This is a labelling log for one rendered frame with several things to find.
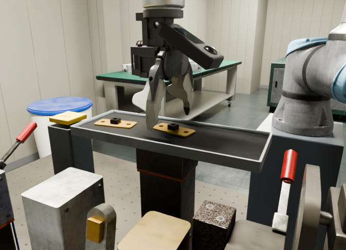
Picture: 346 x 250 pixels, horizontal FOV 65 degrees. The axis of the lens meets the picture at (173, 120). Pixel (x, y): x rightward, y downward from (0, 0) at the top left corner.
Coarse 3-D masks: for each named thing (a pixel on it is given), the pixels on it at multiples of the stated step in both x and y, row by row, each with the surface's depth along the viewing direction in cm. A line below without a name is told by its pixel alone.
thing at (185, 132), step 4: (160, 124) 56; (164, 124) 56; (168, 124) 53; (172, 124) 54; (176, 124) 53; (152, 128) 54; (156, 128) 54; (160, 128) 54; (164, 128) 54; (168, 128) 53; (172, 128) 53; (176, 128) 53; (180, 128) 54; (184, 128) 54; (168, 132) 52; (172, 132) 52; (176, 132) 52; (180, 132) 52; (184, 132) 52; (188, 132) 52; (192, 132) 52; (184, 136) 50
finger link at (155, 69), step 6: (156, 60) 47; (162, 60) 47; (156, 66) 46; (162, 66) 47; (150, 72) 46; (156, 72) 46; (162, 72) 47; (150, 78) 47; (156, 78) 46; (162, 78) 47; (150, 84) 46; (156, 84) 46; (150, 90) 46; (156, 90) 47; (150, 96) 47
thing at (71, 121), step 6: (60, 114) 64; (66, 114) 64; (72, 114) 64; (78, 114) 64; (84, 114) 64; (54, 120) 62; (60, 120) 61; (66, 120) 60; (72, 120) 61; (78, 120) 63
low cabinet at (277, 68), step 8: (272, 64) 466; (280, 64) 460; (272, 72) 469; (280, 72) 462; (272, 80) 472; (280, 80) 466; (272, 88) 475; (280, 88) 469; (272, 96) 479; (280, 96) 472; (272, 104) 483; (336, 104) 433; (344, 104) 427; (336, 112) 437; (344, 112) 431; (344, 120) 438
